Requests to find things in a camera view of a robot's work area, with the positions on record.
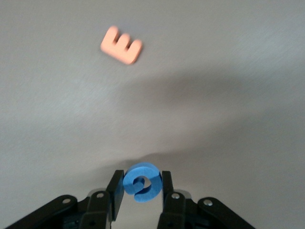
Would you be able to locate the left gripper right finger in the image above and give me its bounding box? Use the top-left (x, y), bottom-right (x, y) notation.
top-left (157, 170), bottom-right (257, 229)

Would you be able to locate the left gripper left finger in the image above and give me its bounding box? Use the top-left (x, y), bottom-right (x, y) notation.
top-left (4, 169), bottom-right (125, 229)

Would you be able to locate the brown table cover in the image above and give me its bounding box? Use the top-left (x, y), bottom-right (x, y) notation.
top-left (0, 0), bottom-right (305, 229)

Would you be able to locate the orange foam letter E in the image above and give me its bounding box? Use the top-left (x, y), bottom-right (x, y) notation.
top-left (100, 25), bottom-right (143, 65)

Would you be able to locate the blue foam curled round letter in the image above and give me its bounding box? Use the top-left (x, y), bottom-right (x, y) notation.
top-left (123, 162), bottom-right (163, 204)

